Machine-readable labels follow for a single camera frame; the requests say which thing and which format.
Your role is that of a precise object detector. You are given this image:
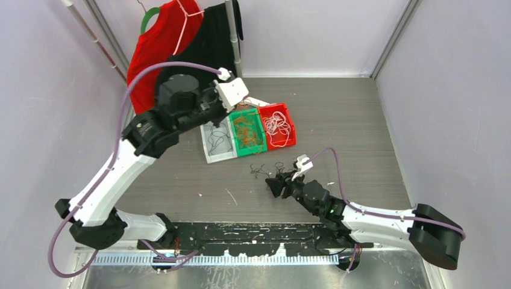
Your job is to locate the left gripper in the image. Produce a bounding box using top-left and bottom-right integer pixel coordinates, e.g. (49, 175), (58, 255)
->
(176, 80), (237, 135)

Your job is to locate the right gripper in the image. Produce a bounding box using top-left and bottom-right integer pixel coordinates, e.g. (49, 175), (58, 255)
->
(266, 169), (319, 216)

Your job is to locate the black thin cable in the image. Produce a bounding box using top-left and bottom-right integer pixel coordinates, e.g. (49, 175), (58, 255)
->
(249, 161), (286, 180)
(207, 125), (236, 157)

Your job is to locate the orange cable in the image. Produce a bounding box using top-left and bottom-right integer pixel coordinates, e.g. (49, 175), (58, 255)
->
(233, 113), (265, 154)

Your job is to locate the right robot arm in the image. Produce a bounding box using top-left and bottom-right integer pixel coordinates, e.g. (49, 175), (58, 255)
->
(265, 173), (464, 270)

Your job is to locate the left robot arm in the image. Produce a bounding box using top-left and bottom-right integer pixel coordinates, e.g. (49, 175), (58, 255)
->
(55, 74), (248, 250)

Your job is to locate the grey plastic bin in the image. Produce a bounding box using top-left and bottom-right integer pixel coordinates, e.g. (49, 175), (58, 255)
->
(200, 118), (238, 164)

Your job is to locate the green plastic bin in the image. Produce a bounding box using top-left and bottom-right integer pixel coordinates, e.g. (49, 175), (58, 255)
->
(229, 108), (267, 157)

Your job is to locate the red plastic bin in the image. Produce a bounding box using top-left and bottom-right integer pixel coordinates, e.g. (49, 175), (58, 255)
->
(257, 103), (296, 151)

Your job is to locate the black t-shirt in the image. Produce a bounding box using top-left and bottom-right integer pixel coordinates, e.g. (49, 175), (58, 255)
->
(154, 3), (239, 96)

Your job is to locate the white clothes rack stand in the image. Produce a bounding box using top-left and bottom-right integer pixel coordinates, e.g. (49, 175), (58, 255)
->
(127, 0), (272, 140)

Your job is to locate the red t-shirt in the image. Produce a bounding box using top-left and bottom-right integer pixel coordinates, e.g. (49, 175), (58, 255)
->
(127, 1), (203, 114)

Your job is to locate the pink hanger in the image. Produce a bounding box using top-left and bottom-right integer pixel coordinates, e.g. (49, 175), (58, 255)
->
(172, 0), (204, 55)

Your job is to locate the green hanger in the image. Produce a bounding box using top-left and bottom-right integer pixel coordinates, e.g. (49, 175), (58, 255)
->
(136, 0), (160, 34)

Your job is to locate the red white rod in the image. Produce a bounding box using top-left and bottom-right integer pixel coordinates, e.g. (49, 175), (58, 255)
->
(61, 0), (126, 83)

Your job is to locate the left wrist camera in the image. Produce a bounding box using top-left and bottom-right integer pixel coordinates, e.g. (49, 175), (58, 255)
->
(213, 78), (249, 113)

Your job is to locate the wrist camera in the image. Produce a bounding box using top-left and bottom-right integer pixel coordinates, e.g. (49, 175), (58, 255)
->
(213, 78), (249, 113)
(292, 154), (313, 181)

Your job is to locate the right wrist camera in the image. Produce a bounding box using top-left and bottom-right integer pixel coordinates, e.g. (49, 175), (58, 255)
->
(292, 154), (313, 181)

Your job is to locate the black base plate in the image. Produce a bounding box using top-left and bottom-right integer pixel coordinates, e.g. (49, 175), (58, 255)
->
(137, 222), (355, 257)

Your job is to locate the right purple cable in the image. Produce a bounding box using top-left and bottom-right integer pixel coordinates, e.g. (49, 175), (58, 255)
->
(303, 147), (467, 273)

